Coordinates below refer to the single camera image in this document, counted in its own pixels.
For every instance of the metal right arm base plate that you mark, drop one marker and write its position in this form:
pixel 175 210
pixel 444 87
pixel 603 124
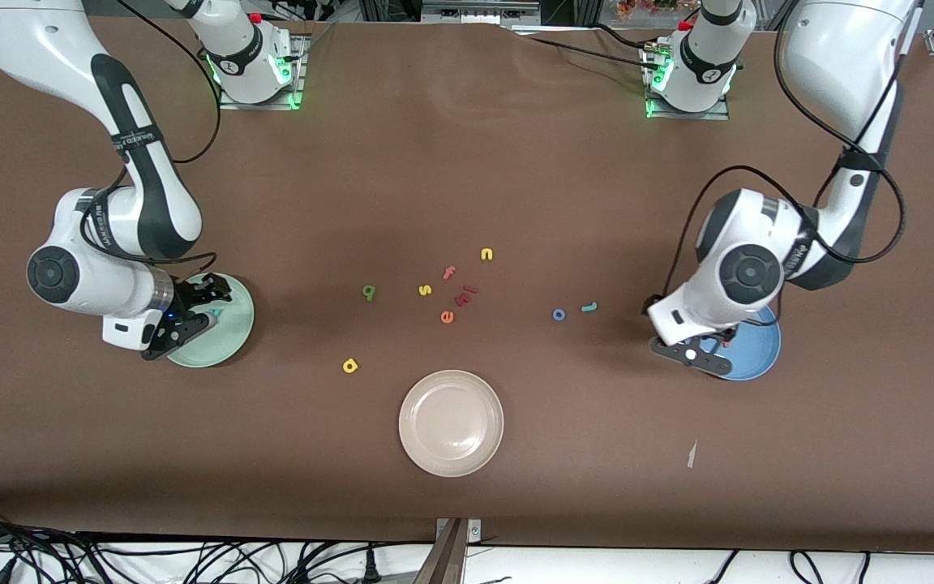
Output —
pixel 299 73

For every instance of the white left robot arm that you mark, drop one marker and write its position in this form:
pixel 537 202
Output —
pixel 832 57

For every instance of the black power plug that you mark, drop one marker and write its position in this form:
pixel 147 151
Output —
pixel 370 572

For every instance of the aluminium frame crossbar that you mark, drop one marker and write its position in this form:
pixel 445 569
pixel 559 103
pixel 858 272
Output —
pixel 475 12

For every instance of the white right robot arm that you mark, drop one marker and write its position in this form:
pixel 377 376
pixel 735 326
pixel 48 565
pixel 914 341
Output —
pixel 151 203

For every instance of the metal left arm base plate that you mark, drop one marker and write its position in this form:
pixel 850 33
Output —
pixel 690 116

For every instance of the brown table cover sheet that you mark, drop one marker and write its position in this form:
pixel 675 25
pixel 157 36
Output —
pixel 467 162

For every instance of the dark red foam letter k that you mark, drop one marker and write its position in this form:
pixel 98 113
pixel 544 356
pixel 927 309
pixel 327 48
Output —
pixel 462 299

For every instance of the metal clamp bracket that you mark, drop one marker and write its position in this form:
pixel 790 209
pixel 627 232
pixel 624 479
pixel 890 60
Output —
pixel 451 560

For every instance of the beige plate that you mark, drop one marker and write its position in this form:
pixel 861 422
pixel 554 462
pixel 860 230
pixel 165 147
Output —
pixel 451 423

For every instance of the orange artificial flowers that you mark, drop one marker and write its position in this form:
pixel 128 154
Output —
pixel 645 8

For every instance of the mint green plate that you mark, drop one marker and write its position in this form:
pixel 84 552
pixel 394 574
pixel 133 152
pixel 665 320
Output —
pixel 232 341

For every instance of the white paper scrap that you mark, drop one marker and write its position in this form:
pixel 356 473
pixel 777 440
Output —
pixel 691 458

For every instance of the blue plate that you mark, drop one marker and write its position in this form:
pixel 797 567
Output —
pixel 759 349

